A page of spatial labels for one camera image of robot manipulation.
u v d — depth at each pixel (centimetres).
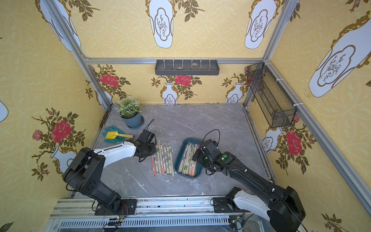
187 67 93
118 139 100
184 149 93
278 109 84
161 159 90
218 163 56
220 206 73
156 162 89
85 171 45
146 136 75
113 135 100
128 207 73
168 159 90
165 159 90
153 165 88
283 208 39
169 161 90
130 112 95
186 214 72
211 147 62
